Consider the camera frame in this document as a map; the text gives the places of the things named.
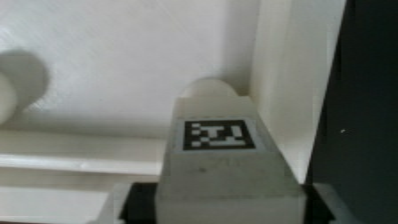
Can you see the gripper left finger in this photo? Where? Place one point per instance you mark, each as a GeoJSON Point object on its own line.
{"type": "Point", "coordinates": [129, 208]}

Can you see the white square tabletop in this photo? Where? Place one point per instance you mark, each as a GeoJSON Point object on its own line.
{"type": "Point", "coordinates": [100, 58]}

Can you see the white table leg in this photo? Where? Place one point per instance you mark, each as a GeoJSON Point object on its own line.
{"type": "Point", "coordinates": [228, 184]}

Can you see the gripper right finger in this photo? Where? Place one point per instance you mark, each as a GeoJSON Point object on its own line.
{"type": "Point", "coordinates": [326, 207]}

